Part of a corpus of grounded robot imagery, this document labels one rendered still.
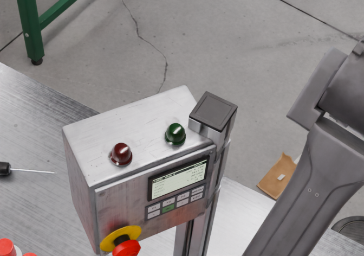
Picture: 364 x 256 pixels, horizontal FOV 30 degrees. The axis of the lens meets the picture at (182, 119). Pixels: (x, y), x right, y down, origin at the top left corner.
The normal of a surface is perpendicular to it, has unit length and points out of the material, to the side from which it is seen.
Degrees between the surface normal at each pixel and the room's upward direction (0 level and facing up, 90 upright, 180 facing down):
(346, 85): 45
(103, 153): 0
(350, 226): 0
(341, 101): 69
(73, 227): 0
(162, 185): 90
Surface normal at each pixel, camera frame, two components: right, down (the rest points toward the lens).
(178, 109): 0.06, -0.58
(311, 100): -0.35, 0.12
